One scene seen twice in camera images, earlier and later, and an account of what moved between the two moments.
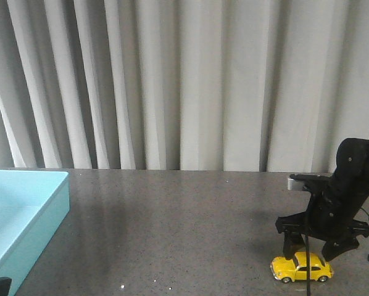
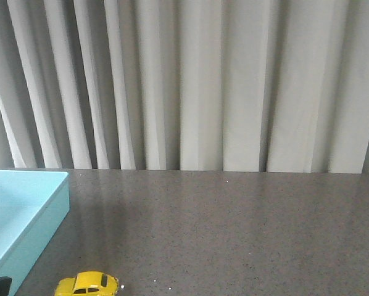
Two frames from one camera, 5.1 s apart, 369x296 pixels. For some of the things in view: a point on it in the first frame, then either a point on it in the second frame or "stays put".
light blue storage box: x=24 y=209 stays put
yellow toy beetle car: x=288 y=271 -> x=87 y=283
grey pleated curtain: x=245 y=86 stays put
